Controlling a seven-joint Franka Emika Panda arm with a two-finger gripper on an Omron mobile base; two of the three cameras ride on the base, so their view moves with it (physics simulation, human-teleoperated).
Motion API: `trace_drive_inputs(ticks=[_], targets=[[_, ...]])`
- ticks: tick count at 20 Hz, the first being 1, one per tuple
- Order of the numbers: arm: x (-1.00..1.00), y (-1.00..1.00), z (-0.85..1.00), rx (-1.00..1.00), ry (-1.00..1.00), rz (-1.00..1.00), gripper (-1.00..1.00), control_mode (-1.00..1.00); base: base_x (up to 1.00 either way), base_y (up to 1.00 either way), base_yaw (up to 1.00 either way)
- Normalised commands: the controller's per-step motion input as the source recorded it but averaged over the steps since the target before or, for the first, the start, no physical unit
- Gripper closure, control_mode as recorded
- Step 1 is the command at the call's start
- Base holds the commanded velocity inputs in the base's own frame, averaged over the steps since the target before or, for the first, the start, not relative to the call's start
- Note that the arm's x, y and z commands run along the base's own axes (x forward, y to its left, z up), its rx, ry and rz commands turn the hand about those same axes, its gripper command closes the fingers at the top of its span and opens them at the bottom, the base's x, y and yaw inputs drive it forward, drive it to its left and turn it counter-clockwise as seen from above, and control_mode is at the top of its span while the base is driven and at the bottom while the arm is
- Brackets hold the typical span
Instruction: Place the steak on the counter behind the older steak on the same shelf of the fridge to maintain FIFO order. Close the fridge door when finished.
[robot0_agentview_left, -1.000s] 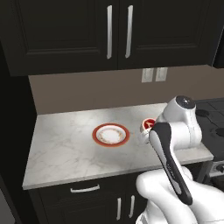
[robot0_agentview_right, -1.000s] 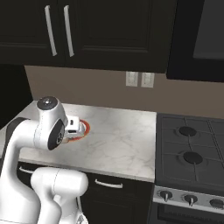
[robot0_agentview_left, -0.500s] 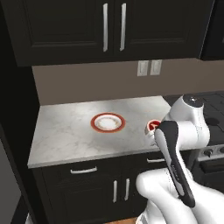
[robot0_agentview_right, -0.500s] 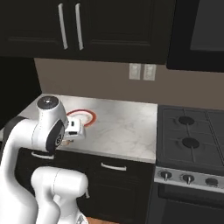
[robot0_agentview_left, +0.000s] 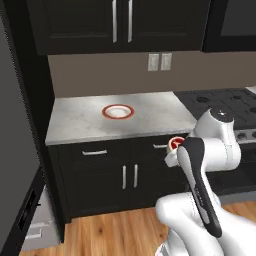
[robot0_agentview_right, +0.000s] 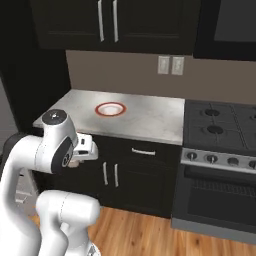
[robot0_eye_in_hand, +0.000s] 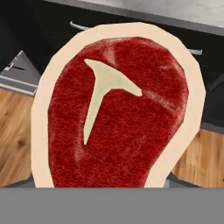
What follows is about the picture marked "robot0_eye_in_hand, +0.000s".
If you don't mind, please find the grey appliance panel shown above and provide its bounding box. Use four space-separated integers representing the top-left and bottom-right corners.
0 49 42 97

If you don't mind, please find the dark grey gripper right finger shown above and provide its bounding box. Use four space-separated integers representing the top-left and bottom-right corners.
164 171 203 189

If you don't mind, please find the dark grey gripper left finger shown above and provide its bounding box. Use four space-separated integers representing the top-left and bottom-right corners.
0 173 36 189

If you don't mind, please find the black drawer front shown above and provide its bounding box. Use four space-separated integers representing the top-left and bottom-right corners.
17 0 224 88

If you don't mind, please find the black cupboard door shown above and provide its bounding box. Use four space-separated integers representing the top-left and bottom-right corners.
200 73 224 127

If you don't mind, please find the raw red steak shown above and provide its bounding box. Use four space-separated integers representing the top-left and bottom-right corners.
30 22 207 189

